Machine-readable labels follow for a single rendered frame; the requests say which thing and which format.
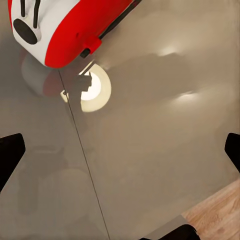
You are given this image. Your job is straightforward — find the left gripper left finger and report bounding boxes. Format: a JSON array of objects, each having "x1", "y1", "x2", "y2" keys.
[{"x1": 0, "y1": 133, "x2": 26, "y2": 192}]

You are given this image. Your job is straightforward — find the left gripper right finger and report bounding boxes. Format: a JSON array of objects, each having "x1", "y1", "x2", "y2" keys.
[{"x1": 224, "y1": 133, "x2": 240, "y2": 172}]

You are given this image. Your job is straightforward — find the radio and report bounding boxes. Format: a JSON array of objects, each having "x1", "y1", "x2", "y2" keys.
[{"x1": 7, "y1": 0, "x2": 142, "y2": 69}]

